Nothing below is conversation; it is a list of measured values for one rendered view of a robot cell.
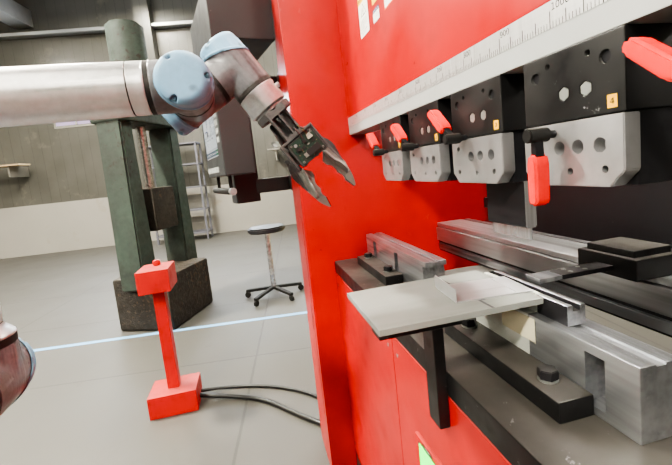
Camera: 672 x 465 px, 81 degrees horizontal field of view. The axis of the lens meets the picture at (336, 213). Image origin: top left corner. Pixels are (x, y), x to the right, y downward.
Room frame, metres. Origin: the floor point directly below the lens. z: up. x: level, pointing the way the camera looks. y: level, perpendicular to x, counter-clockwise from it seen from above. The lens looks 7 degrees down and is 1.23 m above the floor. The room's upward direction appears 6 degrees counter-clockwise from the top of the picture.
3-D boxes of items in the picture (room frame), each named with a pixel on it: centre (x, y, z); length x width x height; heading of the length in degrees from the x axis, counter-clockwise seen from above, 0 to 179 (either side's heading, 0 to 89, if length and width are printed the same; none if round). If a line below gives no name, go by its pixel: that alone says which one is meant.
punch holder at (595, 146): (0.49, -0.33, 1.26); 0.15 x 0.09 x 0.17; 12
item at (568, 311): (0.63, -0.30, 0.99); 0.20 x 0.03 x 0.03; 12
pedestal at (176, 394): (2.07, 1.00, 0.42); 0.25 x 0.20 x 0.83; 102
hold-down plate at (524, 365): (0.61, -0.25, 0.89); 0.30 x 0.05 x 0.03; 12
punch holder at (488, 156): (0.69, -0.29, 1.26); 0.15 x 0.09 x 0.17; 12
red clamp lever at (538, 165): (0.50, -0.27, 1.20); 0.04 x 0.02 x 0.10; 102
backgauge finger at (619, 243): (0.68, -0.45, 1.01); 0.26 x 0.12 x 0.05; 102
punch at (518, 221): (0.66, -0.30, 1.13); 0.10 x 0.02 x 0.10; 12
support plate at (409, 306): (0.63, -0.15, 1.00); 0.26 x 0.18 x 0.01; 102
